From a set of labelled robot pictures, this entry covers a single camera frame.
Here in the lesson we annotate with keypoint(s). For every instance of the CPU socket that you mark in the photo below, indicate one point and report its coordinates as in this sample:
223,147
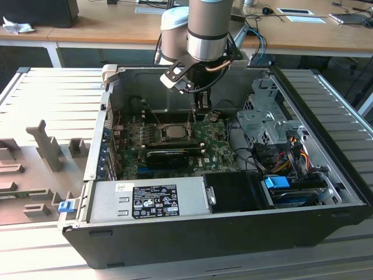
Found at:
161,132

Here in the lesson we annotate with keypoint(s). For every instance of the green RAM stick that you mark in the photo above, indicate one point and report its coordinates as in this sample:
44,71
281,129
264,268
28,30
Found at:
20,193

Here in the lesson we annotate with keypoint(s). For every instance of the pale blue paper sheet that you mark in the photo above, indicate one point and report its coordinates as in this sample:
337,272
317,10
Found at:
306,19

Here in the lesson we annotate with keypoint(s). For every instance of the black power supply label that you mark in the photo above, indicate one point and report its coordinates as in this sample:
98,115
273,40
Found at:
156,201

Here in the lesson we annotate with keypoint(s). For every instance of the black graphics card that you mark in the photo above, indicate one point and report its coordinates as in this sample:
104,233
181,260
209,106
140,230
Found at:
166,161

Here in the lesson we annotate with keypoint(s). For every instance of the black box on desk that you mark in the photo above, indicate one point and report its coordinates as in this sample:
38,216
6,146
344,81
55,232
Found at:
38,13

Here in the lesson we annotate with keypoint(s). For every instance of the thin metal locking lever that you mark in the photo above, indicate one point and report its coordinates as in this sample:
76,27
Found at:
157,119
191,115

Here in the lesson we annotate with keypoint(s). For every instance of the grey laptop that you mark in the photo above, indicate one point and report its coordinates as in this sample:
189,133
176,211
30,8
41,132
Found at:
349,18

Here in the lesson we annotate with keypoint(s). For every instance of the black computer mouse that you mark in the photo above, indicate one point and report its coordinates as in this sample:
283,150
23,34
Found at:
266,10

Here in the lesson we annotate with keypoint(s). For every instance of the black cylinder component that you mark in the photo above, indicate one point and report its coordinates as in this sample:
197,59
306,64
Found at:
135,104

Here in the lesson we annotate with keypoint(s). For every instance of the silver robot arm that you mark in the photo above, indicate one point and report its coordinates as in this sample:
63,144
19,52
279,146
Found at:
207,29

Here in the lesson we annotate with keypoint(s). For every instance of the green motherboard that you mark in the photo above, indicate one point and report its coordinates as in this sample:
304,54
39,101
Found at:
215,151

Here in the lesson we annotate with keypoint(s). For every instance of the blue disk carrier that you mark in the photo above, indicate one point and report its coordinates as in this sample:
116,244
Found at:
275,182

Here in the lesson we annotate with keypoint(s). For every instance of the blue case latch tab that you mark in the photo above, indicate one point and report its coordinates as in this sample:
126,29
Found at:
65,206

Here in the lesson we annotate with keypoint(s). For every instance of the silver square CPU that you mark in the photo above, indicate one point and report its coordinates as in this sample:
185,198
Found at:
175,132

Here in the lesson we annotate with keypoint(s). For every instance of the black plastic drive cover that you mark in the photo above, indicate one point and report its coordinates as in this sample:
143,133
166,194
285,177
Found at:
233,191

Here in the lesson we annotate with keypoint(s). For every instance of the black open PC case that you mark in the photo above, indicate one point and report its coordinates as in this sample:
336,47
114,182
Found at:
175,242

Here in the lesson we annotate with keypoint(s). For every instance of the silver metal disk bay cage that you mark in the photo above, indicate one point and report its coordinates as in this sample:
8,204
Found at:
262,122

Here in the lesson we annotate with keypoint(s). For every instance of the wooden desk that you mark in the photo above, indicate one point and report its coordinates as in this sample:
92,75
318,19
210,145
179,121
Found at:
29,36
116,26

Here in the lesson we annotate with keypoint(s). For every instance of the hard disk drive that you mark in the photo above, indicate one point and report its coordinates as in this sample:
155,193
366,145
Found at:
294,196

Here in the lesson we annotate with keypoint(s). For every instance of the silver power supply unit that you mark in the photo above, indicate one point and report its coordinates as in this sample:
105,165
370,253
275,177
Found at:
105,204

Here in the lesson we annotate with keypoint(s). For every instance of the black RAM slot bank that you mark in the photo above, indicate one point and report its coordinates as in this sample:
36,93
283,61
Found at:
172,146
172,116

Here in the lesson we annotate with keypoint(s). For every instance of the grey brown parts rack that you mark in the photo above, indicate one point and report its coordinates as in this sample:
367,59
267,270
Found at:
35,163

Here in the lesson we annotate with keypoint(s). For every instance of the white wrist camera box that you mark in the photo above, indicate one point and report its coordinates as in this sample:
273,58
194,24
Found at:
172,77

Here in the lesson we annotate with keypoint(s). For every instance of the crumpled white paper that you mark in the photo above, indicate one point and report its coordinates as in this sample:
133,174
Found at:
19,27

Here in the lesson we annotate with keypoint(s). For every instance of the round coin cell battery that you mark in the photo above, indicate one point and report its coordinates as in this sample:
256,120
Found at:
214,117

